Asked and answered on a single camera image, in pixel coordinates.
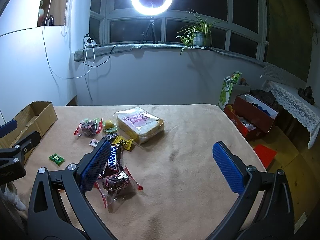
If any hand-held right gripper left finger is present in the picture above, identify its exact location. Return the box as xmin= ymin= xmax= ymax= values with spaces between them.
xmin=27 ymin=140 xmax=118 ymax=240

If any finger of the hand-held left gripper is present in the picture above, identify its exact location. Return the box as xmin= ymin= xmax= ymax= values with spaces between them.
xmin=0 ymin=119 xmax=18 ymax=138
xmin=11 ymin=131 xmax=41 ymax=159

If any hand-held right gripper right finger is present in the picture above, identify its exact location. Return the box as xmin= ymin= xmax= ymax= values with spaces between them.
xmin=212 ymin=142 xmax=297 ymax=240

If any dark brown chocolate bar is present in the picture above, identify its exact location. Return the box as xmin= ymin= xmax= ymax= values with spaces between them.
xmin=100 ymin=133 xmax=125 ymax=178

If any brown cardboard box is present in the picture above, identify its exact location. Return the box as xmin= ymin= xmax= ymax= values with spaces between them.
xmin=0 ymin=101 xmax=58 ymax=155

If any red clear snack packet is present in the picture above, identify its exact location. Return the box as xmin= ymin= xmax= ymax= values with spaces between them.
xmin=73 ymin=117 xmax=103 ymax=137
xmin=94 ymin=166 xmax=143 ymax=209

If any white fuzzy cloth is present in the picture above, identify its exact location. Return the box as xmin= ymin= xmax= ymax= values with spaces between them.
xmin=4 ymin=182 xmax=27 ymax=211

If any green wrapped candy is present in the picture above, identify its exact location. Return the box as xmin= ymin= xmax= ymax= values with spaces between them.
xmin=49 ymin=153 xmax=65 ymax=167

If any yellow wrapped candy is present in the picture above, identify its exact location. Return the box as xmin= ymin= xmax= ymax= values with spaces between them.
xmin=111 ymin=135 xmax=135 ymax=152

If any red paper sheet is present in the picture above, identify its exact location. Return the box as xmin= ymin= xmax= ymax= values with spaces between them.
xmin=253 ymin=144 xmax=278 ymax=169

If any yellow jelly cup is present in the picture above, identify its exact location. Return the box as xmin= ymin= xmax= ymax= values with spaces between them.
xmin=104 ymin=120 xmax=118 ymax=133

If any low red box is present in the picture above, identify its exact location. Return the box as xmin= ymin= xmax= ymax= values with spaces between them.
xmin=224 ymin=104 xmax=265 ymax=140

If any large red box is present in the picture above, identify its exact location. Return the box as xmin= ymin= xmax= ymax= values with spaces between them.
xmin=234 ymin=94 xmax=279 ymax=134

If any sliced bread in clear bag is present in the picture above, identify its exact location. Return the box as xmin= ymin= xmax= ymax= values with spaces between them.
xmin=114 ymin=107 xmax=165 ymax=145

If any green carton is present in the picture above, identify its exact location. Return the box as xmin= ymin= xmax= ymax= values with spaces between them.
xmin=219 ymin=71 xmax=243 ymax=110

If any grey cardboard box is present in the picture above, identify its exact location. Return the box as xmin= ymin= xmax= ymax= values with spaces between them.
xmin=232 ymin=79 xmax=252 ymax=98

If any red cabinet with lace cloth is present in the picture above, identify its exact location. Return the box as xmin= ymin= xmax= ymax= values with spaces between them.
xmin=265 ymin=80 xmax=320 ymax=149

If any dark ornament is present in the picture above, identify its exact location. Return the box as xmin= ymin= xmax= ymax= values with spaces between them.
xmin=298 ymin=86 xmax=315 ymax=104

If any potted spider plant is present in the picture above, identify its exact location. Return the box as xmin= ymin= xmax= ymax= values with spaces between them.
xmin=176 ymin=9 xmax=223 ymax=55

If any black tripod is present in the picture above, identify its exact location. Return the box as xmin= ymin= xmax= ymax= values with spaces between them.
xmin=141 ymin=16 xmax=158 ymax=44

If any white cable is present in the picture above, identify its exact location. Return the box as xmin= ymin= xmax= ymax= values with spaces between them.
xmin=41 ymin=0 xmax=95 ymax=79

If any black cable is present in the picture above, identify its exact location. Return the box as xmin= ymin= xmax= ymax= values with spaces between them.
xmin=82 ymin=44 xmax=119 ymax=105

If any wooden wall shelf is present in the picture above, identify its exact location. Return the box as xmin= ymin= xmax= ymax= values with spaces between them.
xmin=37 ymin=0 xmax=72 ymax=27

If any white window frame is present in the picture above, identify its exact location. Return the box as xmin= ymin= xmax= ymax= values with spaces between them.
xmin=89 ymin=0 xmax=269 ymax=63

